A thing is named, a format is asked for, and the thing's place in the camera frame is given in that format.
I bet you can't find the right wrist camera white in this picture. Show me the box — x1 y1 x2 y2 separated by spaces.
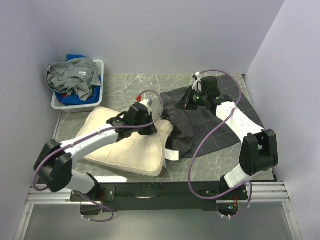
192 71 202 92

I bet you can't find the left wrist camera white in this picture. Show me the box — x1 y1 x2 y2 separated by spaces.
136 95 153 112

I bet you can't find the cream pillow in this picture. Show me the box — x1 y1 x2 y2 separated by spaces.
84 119 180 177

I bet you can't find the dark grey checked pillowcase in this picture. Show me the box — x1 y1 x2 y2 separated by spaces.
159 74 265 159

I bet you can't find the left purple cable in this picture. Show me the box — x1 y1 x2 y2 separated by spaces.
32 89 165 223

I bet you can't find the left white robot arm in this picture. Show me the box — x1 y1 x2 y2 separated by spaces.
34 99 157 201

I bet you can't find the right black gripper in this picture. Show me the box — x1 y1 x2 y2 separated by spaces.
175 87 208 111

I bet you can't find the black base beam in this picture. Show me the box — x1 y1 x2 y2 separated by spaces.
83 181 248 212

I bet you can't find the blue cloth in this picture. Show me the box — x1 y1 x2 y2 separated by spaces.
53 54 101 106

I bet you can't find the grey crumpled cloth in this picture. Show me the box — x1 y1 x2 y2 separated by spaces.
45 57 101 101

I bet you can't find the white laundry basket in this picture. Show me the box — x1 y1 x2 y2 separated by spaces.
51 59 105 113

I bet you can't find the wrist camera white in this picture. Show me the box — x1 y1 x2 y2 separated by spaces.
136 95 153 112
192 71 202 92

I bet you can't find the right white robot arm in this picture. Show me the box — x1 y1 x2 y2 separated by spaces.
182 72 279 200

